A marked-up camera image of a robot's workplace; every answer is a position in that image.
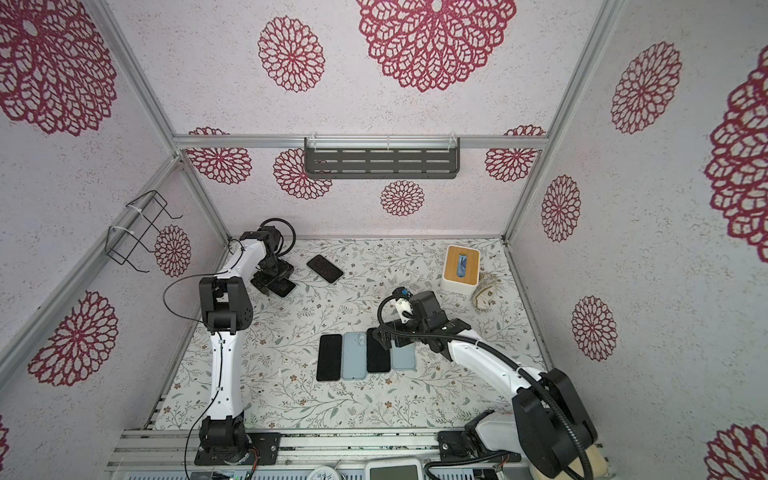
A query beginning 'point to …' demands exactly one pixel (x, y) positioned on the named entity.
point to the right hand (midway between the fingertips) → (387, 325)
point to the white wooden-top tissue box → (461, 272)
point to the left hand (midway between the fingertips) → (280, 286)
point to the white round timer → (324, 473)
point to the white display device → (394, 469)
